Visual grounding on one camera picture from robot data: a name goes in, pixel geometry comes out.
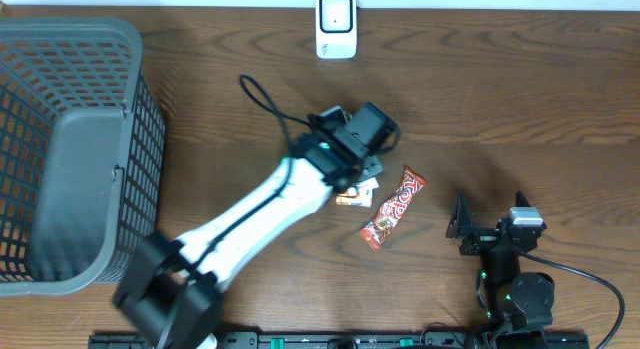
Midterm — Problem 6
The small orange snack packet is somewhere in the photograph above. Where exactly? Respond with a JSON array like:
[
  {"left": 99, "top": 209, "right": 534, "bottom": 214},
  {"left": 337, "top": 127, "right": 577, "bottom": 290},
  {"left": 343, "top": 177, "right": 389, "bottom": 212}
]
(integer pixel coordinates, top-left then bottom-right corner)
[{"left": 335, "top": 187, "right": 373, "bottom": 207}]

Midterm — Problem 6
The red chocolate bar wrapper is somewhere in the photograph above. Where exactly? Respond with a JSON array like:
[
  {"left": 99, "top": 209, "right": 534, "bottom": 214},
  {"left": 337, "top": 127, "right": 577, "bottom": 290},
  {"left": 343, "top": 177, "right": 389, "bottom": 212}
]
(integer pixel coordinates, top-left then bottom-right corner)
[{"left": 360, "top": 167, "right": 428, "bottom": 252}]

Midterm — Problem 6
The white green carton box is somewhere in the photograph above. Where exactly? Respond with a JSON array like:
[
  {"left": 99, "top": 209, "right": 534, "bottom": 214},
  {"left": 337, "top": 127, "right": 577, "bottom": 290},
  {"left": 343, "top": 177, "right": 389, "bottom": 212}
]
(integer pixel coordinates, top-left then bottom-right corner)
[{"left": 343, "top": 177, "right": 379, "bottom": 197}]

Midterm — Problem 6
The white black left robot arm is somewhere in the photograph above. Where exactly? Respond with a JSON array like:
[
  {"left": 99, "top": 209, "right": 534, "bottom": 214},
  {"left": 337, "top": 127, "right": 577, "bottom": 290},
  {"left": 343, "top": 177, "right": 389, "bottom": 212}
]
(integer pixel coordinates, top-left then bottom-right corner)
[{"left": 113, "top": 103, "right": 397, "bottom": 349}]

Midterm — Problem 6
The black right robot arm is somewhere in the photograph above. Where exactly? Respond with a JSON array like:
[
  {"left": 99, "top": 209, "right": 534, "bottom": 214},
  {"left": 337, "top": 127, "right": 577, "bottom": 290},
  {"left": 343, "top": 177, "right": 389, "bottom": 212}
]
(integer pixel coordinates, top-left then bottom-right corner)
[{"left": 446, "top": 191, "right": 555, "bottom": 348}]

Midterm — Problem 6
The white barcode scanner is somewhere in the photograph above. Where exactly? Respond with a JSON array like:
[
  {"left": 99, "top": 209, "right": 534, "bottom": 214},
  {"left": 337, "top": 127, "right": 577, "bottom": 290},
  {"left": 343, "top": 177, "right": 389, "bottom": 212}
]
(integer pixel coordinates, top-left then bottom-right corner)
[{"left": 315, "top": 0, "right": 358, "bottom": 60}]

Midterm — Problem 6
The grey plastic basket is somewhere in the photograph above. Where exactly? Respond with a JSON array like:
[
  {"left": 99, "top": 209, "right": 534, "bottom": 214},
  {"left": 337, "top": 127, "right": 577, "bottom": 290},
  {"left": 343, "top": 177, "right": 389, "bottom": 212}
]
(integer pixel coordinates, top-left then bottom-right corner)
[{"left": 1, "top": 17, "right": 167, "bottom": 297}]

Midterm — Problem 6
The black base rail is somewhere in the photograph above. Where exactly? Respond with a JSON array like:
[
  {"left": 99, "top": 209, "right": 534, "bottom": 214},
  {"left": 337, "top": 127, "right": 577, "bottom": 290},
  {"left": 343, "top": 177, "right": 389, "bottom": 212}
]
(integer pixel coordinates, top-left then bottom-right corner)
[{"left": 88, "top": 330, "right": 591, "bottom": 349}]

